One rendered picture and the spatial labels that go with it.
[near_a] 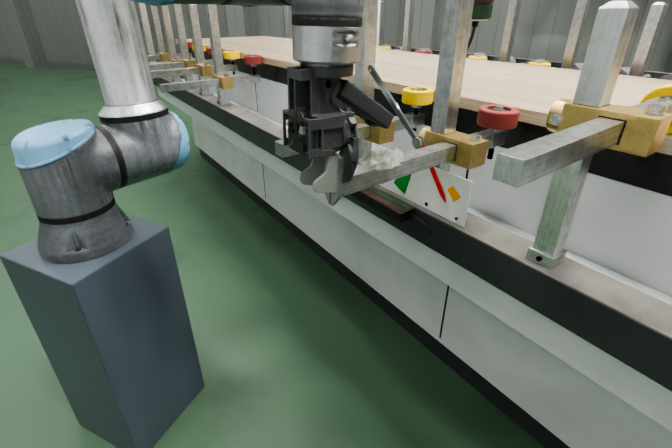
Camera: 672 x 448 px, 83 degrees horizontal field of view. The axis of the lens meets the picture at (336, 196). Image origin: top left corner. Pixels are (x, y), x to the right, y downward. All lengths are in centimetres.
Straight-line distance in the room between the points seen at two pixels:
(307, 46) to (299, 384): 111
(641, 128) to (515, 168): 24
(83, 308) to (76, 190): 24
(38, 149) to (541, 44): 499
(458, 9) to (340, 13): 31
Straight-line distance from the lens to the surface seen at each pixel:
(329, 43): 49
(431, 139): 80
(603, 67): 64
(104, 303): 100
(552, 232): 71
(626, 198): 89
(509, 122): 85
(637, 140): 63
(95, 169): 95
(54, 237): 100
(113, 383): 112
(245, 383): 140
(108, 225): 99
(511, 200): 100
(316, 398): 134
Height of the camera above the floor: 109
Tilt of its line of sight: 26 degrees down
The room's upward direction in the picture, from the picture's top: straight up
